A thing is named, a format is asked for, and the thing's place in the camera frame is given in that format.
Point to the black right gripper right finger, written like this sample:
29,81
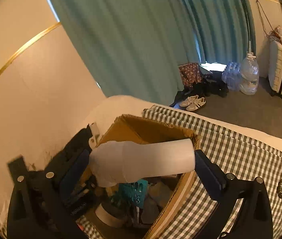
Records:
243,208

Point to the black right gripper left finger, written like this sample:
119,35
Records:
36,209

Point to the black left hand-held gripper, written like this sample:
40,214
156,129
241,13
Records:
63,172

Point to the checkered green grey cloth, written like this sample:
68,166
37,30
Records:
233,152

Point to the white tape roll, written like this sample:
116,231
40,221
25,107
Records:
111,215

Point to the brown cardboard box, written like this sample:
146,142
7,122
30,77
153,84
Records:
146,131

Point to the white mattress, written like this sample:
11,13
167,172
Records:
106,112

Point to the white sneakers pair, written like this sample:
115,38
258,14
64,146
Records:
193,103

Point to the large clear water bottle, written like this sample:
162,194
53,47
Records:
249,73

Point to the pack of water bottles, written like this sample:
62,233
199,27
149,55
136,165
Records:
231,76

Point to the patterned dark red bag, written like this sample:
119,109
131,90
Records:
190,74

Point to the white suitcase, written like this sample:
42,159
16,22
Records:
275,67

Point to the teal curtain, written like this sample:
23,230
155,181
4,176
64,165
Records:
134,47

